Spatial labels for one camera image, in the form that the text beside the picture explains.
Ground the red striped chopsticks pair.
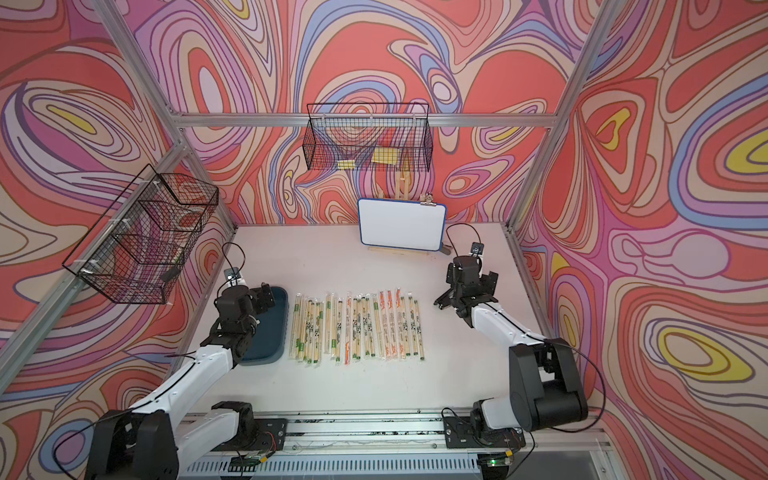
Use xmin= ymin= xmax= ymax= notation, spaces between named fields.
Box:
xmin=379 ymin=291 xmax=392 ymax=360

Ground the panda chopsticks pair fifteenth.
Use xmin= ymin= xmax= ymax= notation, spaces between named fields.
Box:
xmin=332 ymin=298 xmax=344 ymax=363

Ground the green band chopsticks pair eleventh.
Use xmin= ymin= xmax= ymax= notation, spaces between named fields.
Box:
xmin=357 ymin=296 xmax=369 ymax=359

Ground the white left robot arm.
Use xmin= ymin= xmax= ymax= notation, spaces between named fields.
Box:
xmin=85 ymin=280 xmax=288 ymax=479

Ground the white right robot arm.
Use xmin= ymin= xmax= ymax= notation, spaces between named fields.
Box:
xmin=434 ymin=254 xmax=594 ymax=447

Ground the teal plastic storage box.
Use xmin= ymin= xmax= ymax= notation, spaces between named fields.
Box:
xmin=240 ymin=286 xmax=290 ymax=366

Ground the small white whiteboard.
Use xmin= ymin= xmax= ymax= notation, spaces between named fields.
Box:
xmin=357 ymin=197 xmax=448 ymax=253

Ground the wooden whiteboard stand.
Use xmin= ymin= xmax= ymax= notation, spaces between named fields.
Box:
xmin=368 ymin=167 xmax=454 ymax=258

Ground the black wire basket left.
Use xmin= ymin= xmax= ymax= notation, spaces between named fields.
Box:
xmin=62 ymin=165 xmax=219 ymax=304

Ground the black wire basket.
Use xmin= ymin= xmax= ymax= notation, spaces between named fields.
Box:
xmin=62 ymin=165 xmax=219 ymax=304
xmin=302 ymin=101 xmax=434 ymax=172

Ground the black wire basket back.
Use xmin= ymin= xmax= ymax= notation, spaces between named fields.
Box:
xmin=302 ymin=101 xmax=434 ymax=172

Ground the aluminium frame post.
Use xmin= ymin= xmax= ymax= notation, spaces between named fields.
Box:
xmin=89 ymin=0 xmax=238 ymax=229

